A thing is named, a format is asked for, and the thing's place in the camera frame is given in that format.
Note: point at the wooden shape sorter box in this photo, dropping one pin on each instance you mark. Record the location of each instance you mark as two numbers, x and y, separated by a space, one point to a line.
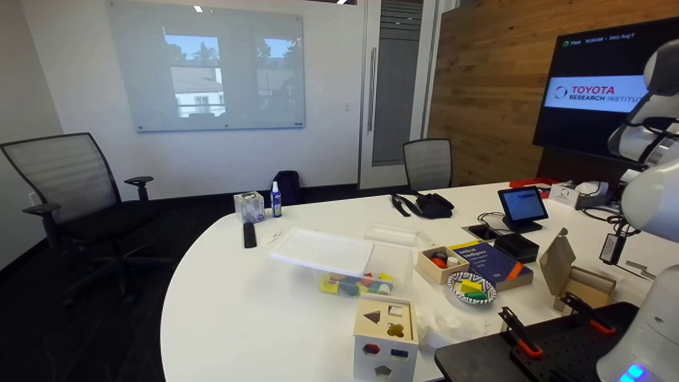
384 341

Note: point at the left black orange clamp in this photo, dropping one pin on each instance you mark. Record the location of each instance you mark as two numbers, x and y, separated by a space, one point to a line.
520 333

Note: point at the wall monitor screen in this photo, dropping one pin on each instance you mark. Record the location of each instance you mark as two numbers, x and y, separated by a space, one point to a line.
595 82

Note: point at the small wooden block tray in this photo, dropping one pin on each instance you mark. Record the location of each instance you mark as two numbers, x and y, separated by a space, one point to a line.
440 264

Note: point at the blue spray bottle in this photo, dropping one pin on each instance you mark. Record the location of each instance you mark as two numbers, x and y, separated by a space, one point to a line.
277 200

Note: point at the brown cardboard box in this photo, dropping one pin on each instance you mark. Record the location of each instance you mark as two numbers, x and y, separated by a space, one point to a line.
564 276

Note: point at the black remote control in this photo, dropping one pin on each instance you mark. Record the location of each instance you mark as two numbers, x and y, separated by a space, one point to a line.
248 235

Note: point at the clear tissue box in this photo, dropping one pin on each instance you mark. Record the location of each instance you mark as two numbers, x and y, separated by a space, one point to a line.
248 206

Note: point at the clear plastic bin with lid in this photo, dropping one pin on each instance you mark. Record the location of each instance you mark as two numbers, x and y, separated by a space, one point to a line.
338 264

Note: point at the black flat pad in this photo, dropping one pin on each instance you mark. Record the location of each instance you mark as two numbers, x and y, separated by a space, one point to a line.
519 246

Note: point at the black conference phone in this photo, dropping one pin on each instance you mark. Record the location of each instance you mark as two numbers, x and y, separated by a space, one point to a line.
426 206

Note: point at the small tablet on stand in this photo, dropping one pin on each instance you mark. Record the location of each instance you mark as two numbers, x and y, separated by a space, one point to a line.
523 208

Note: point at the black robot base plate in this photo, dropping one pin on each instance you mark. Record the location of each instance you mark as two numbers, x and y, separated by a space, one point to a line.
553 350

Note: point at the glass whiteboard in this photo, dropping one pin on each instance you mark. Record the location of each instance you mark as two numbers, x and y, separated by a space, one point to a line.
195 69

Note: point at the black backpack on floor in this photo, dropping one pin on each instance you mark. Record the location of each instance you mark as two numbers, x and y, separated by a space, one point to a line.
290 186

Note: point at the black mesh office chair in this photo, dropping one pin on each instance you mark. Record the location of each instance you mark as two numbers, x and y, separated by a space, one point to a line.
82 206

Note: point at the blue book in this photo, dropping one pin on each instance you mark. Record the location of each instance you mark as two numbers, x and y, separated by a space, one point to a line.
495 266

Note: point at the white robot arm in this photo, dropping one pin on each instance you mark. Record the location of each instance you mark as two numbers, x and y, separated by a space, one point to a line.
649 202

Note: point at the right black orange clamp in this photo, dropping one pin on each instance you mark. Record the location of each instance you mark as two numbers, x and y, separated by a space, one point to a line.
589 314

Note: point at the white device on table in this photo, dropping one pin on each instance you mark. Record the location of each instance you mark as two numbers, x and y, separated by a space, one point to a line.
579 196

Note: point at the grey far office chair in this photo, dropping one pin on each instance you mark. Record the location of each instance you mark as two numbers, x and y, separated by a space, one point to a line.
428 165

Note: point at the black orange clamp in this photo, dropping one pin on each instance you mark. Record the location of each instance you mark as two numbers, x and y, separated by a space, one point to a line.
589 314
520 333

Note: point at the bowl of coloured blocks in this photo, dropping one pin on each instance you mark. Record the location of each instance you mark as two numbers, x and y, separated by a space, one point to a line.
472 289

